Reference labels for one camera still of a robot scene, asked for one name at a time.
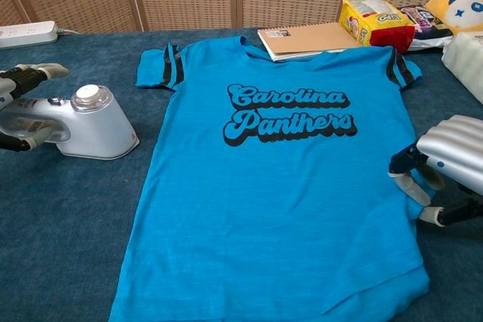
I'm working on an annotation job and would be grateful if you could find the blue Carolina Panthers t-shirt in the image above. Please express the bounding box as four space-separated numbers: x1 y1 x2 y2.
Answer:
108 35 431 322

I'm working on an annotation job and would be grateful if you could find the long white tissue pack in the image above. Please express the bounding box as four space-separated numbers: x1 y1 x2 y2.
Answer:
441 31 483 106

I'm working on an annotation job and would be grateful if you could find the black snack packet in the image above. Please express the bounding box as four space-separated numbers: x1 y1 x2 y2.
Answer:
398 4 454 52

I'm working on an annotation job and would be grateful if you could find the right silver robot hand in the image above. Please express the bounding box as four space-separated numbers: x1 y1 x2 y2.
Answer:
388 114 483 228

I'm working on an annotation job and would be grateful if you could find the white power strip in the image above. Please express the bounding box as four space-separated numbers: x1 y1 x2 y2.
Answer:
0 20 60 50

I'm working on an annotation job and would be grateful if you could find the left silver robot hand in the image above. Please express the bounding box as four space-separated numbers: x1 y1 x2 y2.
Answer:
0 62 71 153

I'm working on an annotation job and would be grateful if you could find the dark blue table cloth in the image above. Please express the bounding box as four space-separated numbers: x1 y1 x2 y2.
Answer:
0 27 483 322

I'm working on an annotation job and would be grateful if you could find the white handheld steamer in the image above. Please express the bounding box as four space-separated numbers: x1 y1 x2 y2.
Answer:
0 84 140 161

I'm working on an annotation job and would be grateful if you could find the yellow plush toy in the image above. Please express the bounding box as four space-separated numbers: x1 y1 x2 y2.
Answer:
425 0 483 36

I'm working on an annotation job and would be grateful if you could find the yellow Lipo snack pack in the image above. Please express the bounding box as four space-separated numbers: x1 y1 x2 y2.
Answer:
338 0 416 54

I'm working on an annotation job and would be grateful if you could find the brown spiral notebook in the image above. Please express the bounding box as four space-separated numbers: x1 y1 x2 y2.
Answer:
257 21 361 63

